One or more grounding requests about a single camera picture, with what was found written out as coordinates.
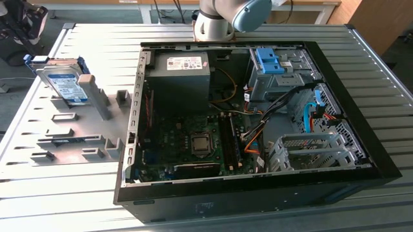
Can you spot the grey floor box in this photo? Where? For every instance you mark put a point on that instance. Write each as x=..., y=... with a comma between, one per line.
x=4, y=87

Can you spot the black RAM stick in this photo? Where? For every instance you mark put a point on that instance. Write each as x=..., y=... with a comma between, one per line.
x=224, y=140

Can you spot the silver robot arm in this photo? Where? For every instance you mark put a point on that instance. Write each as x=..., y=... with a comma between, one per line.
x=212, y=24

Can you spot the black PC case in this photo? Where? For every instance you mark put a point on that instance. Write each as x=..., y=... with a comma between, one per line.
x=226, y=200

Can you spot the wooden cabinet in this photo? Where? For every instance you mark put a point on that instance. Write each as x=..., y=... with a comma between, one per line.
x=381, y=19

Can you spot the black graphics card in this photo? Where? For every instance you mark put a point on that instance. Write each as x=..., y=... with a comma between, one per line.
x=196, y=169

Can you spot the grey power supply unit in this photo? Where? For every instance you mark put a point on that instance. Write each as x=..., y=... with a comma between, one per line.
x=176, y=79

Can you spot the grey metal disk bay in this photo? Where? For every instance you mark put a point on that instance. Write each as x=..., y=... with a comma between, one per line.
x=280, y=159

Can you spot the grey metal drive cage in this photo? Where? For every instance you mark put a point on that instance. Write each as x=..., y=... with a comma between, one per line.
x=283, y=82

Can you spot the grey parts rack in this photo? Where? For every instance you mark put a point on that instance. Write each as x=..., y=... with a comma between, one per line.
x=87, y=120

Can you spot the black CPU socket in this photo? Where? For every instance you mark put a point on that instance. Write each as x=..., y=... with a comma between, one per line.
x=200, y=133

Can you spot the silver CPU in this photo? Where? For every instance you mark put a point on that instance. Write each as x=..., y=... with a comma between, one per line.
x=200, y=143

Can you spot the green RAM stick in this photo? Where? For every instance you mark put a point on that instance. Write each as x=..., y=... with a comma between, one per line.
x=64, y=140

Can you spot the green motherboard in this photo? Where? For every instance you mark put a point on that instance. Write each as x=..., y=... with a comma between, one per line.
x=167, y=135

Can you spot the hard disk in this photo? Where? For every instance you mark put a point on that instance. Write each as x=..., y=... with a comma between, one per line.
x=65, y=84

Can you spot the black mesh wastebasket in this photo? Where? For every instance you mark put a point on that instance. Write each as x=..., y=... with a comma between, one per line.
x=13, y=60

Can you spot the blue plastic drive latch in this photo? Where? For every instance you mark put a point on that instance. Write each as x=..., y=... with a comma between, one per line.
x=267, y=62

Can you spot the white framed table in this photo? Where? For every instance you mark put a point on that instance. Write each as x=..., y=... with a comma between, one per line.
x=322, y=14

